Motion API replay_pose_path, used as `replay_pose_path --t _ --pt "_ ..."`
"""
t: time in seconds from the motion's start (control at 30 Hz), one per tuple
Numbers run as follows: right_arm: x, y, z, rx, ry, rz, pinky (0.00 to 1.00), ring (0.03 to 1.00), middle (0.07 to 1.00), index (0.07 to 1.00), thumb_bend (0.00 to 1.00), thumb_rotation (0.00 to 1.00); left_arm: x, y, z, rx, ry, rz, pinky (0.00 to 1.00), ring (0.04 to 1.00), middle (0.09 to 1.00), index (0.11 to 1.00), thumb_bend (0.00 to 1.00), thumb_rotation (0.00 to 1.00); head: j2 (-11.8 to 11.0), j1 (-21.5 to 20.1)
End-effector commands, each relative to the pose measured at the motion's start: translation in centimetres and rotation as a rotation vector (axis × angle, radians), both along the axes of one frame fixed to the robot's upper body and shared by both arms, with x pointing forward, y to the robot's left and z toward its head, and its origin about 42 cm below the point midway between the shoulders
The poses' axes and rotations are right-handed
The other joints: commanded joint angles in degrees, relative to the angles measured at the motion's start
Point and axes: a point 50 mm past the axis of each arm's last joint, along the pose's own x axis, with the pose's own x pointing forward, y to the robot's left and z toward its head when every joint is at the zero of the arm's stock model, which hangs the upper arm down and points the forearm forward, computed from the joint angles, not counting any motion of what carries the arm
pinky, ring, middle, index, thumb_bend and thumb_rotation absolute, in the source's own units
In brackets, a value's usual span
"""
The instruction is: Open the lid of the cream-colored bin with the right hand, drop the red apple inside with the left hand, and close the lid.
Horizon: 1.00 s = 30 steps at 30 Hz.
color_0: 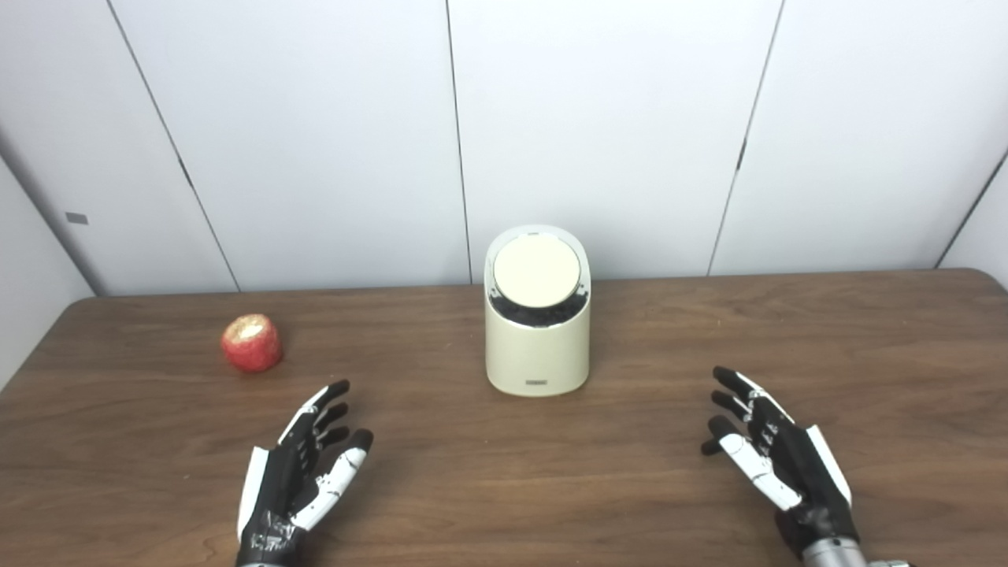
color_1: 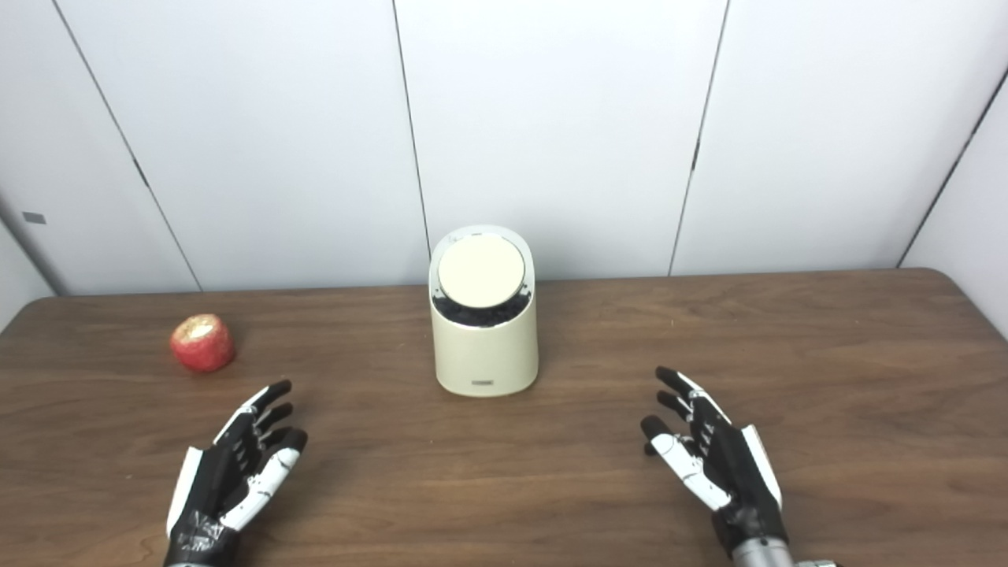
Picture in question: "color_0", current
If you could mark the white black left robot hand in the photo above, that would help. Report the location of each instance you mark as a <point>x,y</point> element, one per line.
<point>272,488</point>

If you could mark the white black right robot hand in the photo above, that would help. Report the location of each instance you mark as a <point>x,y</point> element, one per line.
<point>795,465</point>

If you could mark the red apple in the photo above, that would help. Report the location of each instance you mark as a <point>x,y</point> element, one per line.
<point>252,346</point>

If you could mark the cream-colored round bin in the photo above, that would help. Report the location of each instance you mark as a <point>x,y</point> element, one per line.
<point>537,354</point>

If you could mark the cream round bin lid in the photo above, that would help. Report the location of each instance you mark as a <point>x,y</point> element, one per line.
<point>537,272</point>

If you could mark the small gray wall tag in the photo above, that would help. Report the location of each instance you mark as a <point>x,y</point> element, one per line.
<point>76,218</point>

